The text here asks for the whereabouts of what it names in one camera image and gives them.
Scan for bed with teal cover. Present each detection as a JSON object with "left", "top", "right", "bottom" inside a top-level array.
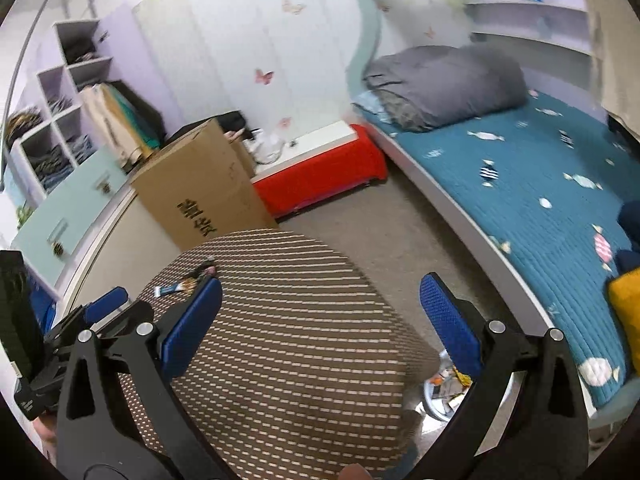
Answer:
[{"left": 352, "top": 87, "right": 640, "bottom": 411}]

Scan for white cubby shelf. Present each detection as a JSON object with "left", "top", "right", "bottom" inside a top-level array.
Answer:
[{"left": 7, "top": 19, "right": 118, "bottom": 196}]

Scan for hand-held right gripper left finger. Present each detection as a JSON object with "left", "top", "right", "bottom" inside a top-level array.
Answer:
[{"left": 55, "top": 276, "right": 236, "bottom": 480}]

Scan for blue storage bin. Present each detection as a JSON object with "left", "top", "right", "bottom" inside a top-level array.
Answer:
[{"left": 27, "top": 272, "right": 58, "bottom": 336}]

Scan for beige hanging garment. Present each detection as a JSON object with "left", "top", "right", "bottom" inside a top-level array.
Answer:
[{"left": 80, "top": 82, "right": 151, "bottom": 166}]

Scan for round trash bin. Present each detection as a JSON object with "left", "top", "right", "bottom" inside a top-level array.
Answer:
[{"left": 422, "top": 350, "right": 476, "bottom": 423}]

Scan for yellow pillow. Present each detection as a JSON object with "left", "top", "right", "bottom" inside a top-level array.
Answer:
[{"left": 606, "top": 270, "right": 640, "bottom": 358}]

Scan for red storage box white lid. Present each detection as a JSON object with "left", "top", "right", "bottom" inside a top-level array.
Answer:
[{"left": 250, "top": 121, "right": 390, "bottom": 220}]

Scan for grey quilt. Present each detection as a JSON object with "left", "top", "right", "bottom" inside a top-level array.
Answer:
[{"left": 362, "top": 44, "right": 530, "bottom": 133}]

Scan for white wall shelves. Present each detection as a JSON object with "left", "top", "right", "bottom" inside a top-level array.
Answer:
[{"left": 457, "top": 0, "right": 608, "bottom": 56}]

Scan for large cardboard box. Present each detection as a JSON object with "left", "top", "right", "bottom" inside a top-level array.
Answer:
[{"left": 129, "top": 118, "right": 278, "bottom": 253}]

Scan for teal drawer cabinet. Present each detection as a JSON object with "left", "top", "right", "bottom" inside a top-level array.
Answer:
[{"left": 10, "top": 146, "right": 132, "bottom": 301}]

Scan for white bed frame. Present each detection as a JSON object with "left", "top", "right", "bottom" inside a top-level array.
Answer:
[{"left": 350, "top": 105, "right": 628, "bottom": 433}]

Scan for dark blue pillow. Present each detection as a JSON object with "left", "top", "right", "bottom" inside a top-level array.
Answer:
[{"left": 616, "top": 202, "right": 640, "bottom": 273}]

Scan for small printed wrapper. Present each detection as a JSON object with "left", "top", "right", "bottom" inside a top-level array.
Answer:
[{"left": 154, "top": 264, "right": 218, "bottom": 298}]

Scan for beige curtain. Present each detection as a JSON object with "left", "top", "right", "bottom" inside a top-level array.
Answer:
[{"left": 575, "top": 0, "right": 640, "bottom": 141}]

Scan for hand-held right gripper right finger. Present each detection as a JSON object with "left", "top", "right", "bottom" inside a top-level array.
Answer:
[{"left": 400, "top": 272, "right": 591, "bottom": 480}]

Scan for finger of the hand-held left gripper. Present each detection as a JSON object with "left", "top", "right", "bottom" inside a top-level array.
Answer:
[
  {"left": 92, "top": 302, "right": 156, "bottom": 343},
  {"left": 42, "top": 286, "right": 130, "bottom": 348}
]

